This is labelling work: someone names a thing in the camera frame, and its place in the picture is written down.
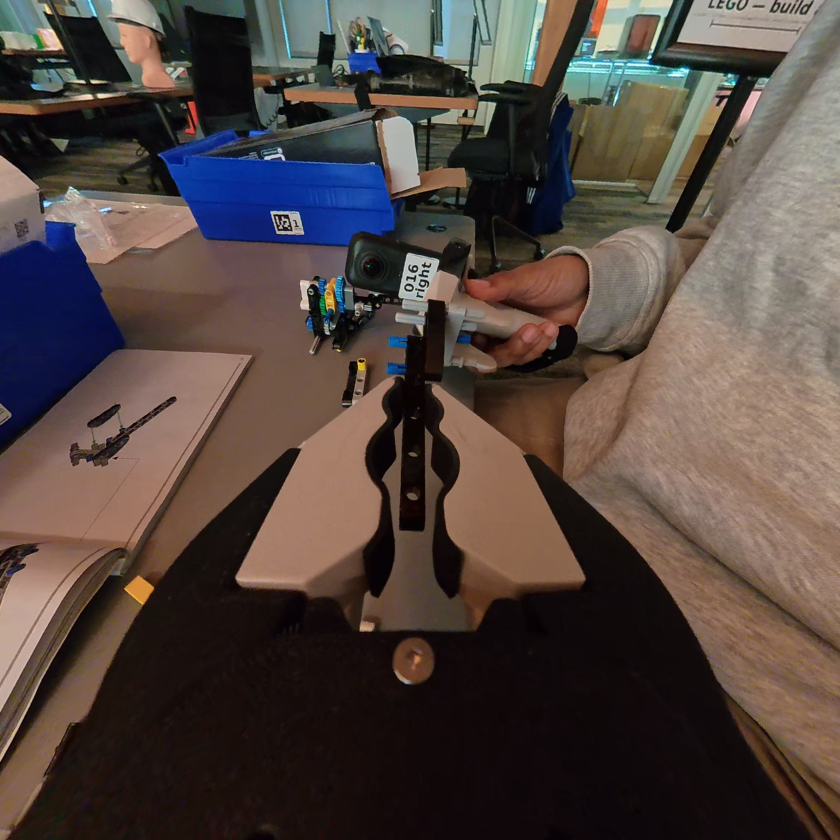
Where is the black and grey lego assembly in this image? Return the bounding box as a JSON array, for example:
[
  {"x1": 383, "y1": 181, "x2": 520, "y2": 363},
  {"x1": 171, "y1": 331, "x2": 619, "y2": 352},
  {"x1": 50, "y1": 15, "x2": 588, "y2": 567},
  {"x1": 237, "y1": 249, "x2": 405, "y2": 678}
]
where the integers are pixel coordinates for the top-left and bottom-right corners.
[{"x1": 387, "y1": 298, "x2": 490, "y2": 532}]

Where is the black high-back chair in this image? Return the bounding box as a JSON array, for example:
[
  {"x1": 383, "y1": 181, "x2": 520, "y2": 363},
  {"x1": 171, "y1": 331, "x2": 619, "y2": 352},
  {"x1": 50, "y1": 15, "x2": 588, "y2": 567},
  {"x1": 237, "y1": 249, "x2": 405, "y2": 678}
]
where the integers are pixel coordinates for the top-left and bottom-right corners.
[{"x1": 182, "y1": 5, "x2": 265, "y2": 140}]

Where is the black office chair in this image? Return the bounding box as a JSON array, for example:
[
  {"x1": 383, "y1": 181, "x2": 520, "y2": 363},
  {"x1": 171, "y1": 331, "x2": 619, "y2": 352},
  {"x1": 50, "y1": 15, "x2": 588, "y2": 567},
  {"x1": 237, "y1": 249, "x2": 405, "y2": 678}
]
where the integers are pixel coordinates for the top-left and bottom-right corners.
[{"x1": 448, "y1": 80, "x2": 565, "y2": 265}]

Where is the person's right hand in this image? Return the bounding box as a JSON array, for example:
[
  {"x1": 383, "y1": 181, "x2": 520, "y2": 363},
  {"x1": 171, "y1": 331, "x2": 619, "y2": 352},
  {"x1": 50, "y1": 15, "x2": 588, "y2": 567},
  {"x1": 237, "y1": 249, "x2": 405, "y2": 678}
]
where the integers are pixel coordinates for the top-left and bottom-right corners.
[{"x1": 462, "y1": 255, "x2": 589, "y2": 367}]

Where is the white cardboard box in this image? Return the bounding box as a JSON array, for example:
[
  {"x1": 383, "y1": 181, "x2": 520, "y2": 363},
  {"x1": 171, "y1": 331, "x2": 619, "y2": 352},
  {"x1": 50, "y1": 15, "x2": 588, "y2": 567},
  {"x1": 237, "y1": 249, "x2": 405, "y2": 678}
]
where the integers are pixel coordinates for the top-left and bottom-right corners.
[{"x1": 0, "y1": 156, "x2": 47, "y2": 256}]

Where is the framed white sign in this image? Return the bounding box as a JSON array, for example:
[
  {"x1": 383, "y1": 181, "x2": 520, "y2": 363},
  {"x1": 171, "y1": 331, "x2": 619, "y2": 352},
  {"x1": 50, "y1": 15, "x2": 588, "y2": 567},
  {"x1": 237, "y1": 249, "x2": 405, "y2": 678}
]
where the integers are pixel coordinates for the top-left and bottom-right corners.
[{"x1": 650, "y1": 0, "x2": 820, "y2": 74}]

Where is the black bag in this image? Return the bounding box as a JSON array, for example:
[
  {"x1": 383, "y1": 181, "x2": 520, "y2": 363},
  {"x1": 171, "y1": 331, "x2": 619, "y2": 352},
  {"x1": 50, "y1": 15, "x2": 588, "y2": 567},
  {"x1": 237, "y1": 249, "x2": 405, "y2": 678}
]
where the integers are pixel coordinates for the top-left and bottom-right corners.
[{"x1": 357, "y1": 54, "x2": 478, "y2": 99}]

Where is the thin lego instruction booklet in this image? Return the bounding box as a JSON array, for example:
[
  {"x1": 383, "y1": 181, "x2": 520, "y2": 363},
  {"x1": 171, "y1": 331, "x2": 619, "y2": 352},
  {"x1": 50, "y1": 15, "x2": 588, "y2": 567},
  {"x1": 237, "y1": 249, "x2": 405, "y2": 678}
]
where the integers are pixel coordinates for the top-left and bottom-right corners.
[{"x1": 0, "y1": 348, "x2": 253, "y2": 573}]

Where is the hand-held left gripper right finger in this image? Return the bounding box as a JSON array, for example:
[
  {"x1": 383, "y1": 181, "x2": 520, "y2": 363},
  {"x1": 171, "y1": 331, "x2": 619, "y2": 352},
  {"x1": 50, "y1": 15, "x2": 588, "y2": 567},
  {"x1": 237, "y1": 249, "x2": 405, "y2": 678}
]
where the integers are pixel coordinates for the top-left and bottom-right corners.
[{"x1": 425, "y1": 382, "x2": 587, "y2": 632}]

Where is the clear plastic bag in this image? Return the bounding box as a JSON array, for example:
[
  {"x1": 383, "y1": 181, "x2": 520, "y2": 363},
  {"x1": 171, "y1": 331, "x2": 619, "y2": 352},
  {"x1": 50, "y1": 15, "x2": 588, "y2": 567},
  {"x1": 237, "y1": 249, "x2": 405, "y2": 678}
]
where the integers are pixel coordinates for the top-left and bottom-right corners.
[{"x1": 46, "y1": 187, "x2": 132, "y2": 265}]

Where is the mannequin head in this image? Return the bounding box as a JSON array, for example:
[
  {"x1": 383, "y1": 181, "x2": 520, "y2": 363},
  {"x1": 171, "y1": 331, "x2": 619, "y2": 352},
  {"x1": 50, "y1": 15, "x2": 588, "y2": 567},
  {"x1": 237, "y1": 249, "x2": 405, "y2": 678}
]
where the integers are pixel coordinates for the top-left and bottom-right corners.
[{"x1": 125, "y1": 23, "x2": 177, "y2": 89}]

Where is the blue plastic bin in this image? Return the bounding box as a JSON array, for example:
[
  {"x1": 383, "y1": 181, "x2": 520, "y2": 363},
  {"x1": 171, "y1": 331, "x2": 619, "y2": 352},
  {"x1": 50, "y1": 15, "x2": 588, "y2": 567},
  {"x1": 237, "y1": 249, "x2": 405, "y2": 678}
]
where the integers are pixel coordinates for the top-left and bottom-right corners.
[
  {"x1": 159, "y1": 130, "x2": 404, "y2": 245},
  {"x1": 0, "y1": 222, "x2": 126, "y2": 447}
]

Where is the person's grey sweatshirt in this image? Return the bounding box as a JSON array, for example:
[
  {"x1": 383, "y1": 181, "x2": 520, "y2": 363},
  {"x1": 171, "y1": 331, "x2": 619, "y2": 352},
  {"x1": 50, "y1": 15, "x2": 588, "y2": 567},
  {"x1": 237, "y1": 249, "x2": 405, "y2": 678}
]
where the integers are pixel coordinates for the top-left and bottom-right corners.
[{"x1": 561, "y1": 0, "x2": 840, "y2": 824}]

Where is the computer monitor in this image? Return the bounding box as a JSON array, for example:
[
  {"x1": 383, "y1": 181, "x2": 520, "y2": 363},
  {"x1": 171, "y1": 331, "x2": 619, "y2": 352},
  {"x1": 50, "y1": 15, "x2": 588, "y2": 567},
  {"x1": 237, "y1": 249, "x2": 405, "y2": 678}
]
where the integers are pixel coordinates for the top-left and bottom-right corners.
[{"x1": 45, "y1": 13, "x2": 133, "y2": 85}]

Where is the white hard hat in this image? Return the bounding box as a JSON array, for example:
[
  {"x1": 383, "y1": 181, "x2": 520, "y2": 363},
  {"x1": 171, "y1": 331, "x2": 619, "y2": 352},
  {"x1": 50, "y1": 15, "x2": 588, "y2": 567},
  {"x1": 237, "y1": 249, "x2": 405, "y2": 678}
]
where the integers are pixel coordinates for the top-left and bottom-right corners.
[{"x1": 108, "y1": 0, "x2": 166, "y2": 37}]

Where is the black sign stand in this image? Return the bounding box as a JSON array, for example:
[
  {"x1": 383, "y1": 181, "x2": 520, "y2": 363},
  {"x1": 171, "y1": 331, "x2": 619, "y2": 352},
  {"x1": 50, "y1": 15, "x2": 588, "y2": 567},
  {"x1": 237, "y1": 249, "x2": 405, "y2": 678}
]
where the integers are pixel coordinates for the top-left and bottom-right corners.
[{"x1": 665, "y1": 71, "x2": 770, "y2": 232}]

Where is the black cardboard box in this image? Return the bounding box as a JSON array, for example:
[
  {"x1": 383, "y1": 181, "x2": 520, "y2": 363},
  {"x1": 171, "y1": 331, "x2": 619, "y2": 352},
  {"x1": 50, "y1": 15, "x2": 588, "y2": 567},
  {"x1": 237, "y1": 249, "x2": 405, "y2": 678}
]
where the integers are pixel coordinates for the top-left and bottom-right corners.
[{"x1": 200, "y1": 108, "x2": 422, "y2": 198}]

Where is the small blue pen holder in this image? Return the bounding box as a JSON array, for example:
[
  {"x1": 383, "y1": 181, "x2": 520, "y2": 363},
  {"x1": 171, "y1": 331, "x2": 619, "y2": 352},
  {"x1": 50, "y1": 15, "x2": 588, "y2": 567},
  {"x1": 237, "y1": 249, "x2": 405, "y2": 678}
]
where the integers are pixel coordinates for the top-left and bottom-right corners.
[{"x1": 346, "y1": 18, "x2": 395, "y2": 74}]

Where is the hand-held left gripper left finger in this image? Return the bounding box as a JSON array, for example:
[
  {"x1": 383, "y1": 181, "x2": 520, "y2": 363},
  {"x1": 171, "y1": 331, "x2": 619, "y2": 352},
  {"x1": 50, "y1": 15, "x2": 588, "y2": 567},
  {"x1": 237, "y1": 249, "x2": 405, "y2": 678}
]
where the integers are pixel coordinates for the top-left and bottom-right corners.
[{"x1": 235, "y1": 376, "x2": 411, "y2": 632}]

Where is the large brown cardboard box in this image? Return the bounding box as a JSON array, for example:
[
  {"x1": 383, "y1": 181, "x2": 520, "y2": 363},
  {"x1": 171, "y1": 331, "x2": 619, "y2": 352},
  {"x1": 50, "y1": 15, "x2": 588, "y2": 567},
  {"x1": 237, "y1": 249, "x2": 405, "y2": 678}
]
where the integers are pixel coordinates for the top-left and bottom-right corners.
[{"x1": 570, "y1": 80, "x2": 691, "y2": 182}]

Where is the brown cardboard piece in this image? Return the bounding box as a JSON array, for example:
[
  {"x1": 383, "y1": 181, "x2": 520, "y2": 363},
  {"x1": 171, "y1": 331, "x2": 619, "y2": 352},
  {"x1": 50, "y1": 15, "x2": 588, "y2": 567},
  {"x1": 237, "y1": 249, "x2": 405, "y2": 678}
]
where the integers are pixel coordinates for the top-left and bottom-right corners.
[{"x1": 390, "y1": 167, "x2": 469, "y2": 202}]

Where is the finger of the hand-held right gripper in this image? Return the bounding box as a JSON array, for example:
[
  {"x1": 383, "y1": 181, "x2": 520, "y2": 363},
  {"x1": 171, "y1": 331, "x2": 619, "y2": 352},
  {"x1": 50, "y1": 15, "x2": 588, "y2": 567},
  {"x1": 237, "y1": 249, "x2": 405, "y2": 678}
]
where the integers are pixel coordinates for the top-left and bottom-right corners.
[
  {"x1": 430, "y1": 270, "x2": 476, "y2": 317},
  {"x1": 443, "y1": 341, "x2": 498, "y2": 375}
]

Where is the blue striped jacket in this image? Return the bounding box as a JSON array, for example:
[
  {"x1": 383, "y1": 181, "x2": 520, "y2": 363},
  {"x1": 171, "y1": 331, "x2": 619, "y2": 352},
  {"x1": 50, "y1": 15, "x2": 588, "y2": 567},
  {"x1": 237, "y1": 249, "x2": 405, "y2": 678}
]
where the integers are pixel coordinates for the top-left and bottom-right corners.
[{"x1": 525, "y1": 95, "x2": 576, "y2": 237}]

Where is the lego gear assembly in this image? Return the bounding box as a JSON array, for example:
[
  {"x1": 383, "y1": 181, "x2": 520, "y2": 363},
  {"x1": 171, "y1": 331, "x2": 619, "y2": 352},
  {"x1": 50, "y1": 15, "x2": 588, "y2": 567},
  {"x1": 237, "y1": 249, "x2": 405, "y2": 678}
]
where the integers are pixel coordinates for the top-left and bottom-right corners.
[{"x1": 300, "y1": 276, "x2": 395, "y2": 355}]

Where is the wooden desk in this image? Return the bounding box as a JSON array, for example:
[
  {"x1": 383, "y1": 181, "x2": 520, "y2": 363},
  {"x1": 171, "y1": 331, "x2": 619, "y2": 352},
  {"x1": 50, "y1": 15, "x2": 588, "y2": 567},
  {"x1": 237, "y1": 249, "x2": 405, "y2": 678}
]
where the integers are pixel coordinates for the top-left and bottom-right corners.
[
  {"x1": 283, "y1": 82, "x2": 480, "y2": 114},
  {"x1": 0, "y1": 66, "x2": 311, "y2": 118}
]

